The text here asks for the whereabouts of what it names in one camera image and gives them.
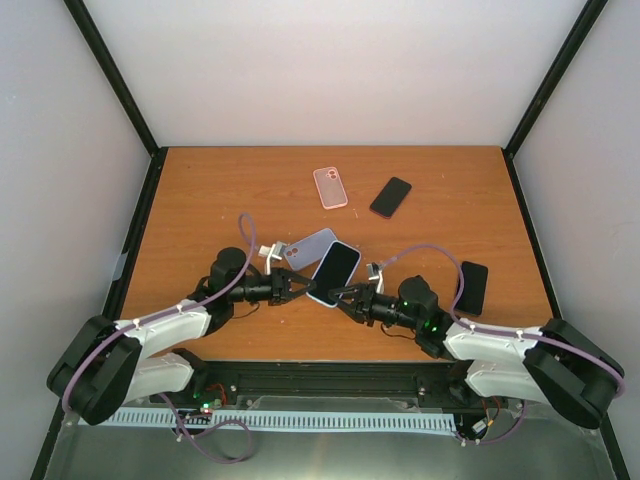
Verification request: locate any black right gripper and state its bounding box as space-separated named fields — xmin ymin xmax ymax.
xmin=328 ymin=282 xmax=421 ymax=330

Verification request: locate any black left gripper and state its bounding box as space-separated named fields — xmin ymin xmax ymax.
xmin=230 ymin=267 xmax=316 ymax=306

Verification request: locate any light blue phone case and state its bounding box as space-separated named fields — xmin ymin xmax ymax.
xmin=305 ymin=240 xmax=362 ymax=309

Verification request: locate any lavender phone case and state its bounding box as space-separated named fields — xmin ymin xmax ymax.
xmin=284 ymin=228 xmax=337 ymax=271

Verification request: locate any black smartphone dark blue edge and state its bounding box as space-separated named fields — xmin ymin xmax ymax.
xmin=455 ymin=261 xmax=489 ymax=316

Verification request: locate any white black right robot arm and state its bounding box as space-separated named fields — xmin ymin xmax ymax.
xmin=329 ymin=276 xmax=624 ymax=429

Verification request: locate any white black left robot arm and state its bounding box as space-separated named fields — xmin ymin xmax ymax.
xmin=46 ymin=247 xmax=315 ymax=425

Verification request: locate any pink phone case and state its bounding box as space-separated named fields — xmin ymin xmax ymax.
xmin=312 ymin=166 xmax=348 ymax=210

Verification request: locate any black smartphone red edge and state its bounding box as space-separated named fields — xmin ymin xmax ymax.
xmin=369 ymin=177 xmax=412 ymax=219

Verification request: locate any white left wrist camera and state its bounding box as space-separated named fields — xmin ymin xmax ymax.
xmin=257 ymin=241 xmax=287 ymax=275

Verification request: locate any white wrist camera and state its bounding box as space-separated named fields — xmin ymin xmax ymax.
xmin=257 ymin=241 xmax=287 ymax=275
xmin=366 ymin=262 xmax=384 ymax=294

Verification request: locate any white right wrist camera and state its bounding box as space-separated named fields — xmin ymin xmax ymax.
xmin=366 ymin=262 xmax=384 ymax=294

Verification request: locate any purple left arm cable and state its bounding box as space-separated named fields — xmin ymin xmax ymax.
xmin=60 ymin=212 xmax=260 ymax=461

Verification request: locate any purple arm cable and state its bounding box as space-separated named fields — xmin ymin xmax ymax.
xmin=60 ymin=212 xmax=260 ymax=461
xmin=379 ymin=243 xmax=627 ymax=446

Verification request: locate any black aluminium frame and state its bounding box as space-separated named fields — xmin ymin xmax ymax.
xmin=29 ymin=0 xmax=632 ymax=480

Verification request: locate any light blue slotted cable duct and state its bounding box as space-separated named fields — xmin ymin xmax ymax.
xmin=104 ymin=409 xmax=457 ymax=433

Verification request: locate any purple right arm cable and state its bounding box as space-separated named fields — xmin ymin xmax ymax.
xmin=379 ymin=243 xmax=627 ymax=446

